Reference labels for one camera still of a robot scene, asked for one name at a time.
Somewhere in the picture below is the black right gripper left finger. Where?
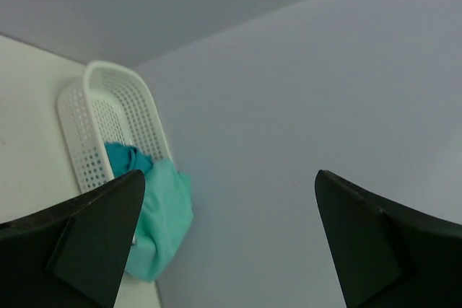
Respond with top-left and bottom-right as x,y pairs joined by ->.
1,170 -> 145,307

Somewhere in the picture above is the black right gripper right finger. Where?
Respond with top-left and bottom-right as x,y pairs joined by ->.
315,170 -> 461,307

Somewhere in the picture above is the light teal t shirt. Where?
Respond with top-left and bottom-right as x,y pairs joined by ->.
126,159 -> 193,283

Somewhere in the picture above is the dark teal t shirt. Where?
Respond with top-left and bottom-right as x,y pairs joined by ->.
105,142 -> 153,177

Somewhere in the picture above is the white plastic basket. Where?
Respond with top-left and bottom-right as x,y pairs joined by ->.
57,61 -> 171,193

